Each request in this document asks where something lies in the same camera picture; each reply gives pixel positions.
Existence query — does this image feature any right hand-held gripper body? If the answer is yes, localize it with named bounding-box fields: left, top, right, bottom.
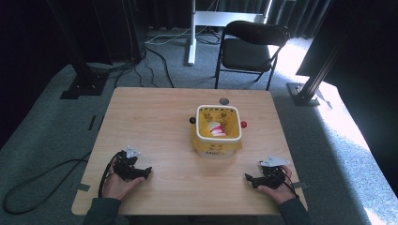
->
left=258, top=155, right=291, bottom=190

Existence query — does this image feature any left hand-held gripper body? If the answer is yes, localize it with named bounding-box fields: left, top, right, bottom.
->
left=112, top=144, right=142, bottom=183

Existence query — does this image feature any person's right hand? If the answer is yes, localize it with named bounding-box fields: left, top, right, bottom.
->
left=256, top=165, right=299, bottom=205

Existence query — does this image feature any person's left hand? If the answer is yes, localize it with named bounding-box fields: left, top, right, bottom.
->
left=101, top=156, right=146, bottom=201

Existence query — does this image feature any black tape strip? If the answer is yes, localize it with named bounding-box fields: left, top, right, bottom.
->
left=87, top=114, right=97, bottom=132

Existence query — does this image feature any black metal stand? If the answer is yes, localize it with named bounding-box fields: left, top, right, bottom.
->
left=286, top=18, right=358, bottom=107
left=46, top=0, right=110, bottom=100

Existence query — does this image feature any black folding chair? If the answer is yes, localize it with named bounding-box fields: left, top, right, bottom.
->
left=214, top=20, right=291, bottom=92

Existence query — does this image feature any grey curtain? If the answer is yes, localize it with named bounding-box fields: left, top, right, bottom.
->
left=215, top=0, right=332, bottom=39

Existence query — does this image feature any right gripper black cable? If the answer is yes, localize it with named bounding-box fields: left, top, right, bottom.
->
left=283, top=167, right=300, bottom=200

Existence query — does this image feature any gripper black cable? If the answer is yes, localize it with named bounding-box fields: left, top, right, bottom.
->
left=283, top=167, right=300, bottom=200
left=98, top=152, right=122, bottom=199

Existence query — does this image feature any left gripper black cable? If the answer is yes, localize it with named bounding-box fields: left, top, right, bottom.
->
left=98, top=152, right=122, bottom=199

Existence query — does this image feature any black floor cable loop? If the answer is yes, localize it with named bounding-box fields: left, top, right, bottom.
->
left=2, top=151, right=93, bottom=216

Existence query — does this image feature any white floor cable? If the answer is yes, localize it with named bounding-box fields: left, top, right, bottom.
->
left=145, top=27, right=192, bottom=45

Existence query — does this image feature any white desk frame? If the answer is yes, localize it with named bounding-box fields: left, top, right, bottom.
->
left=187, top=0, right=273, bottom=67

